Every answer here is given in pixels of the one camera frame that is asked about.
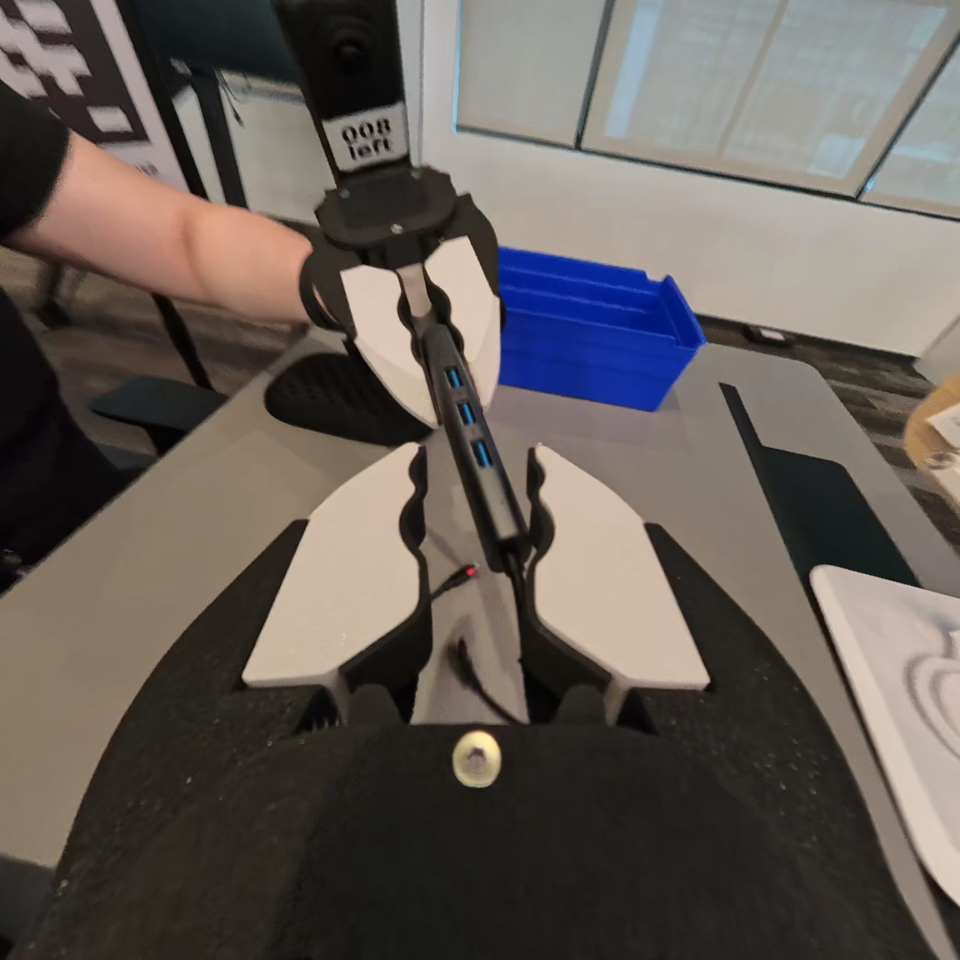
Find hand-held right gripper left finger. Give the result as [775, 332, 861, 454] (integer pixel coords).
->
[240, 441, 434, 710]

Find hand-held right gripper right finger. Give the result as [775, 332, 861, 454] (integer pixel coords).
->
[522, 444, 712, 691]

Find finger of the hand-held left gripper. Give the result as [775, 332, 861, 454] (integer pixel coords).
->
[339, 262, 440, 430]
[422, 238, 505, 411]

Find blue plastic bin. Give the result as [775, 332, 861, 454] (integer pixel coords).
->
[495, 246, 708, 414]

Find black usb cable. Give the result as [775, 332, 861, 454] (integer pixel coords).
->
[427, 562, 528, 726]

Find grey usb hub with cable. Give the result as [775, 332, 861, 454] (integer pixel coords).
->
[420, 322, 535, 665]

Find black mesh elbow pad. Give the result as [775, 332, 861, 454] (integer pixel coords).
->
[264, 352, 436, 449]

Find person's left forearm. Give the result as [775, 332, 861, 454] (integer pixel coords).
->
[3, 123, 316, 327]

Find large black monitor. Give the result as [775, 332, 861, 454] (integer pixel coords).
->
[131, 0, 305, 85]

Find window with white blinds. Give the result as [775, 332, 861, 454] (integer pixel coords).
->
[453, 0, 960, 222]

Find framed marker sign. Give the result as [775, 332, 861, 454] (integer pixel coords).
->
[0, 0, 189, 198]

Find printed instruction sheet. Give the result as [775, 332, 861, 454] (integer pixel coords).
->
[926, 405, 960, 472]

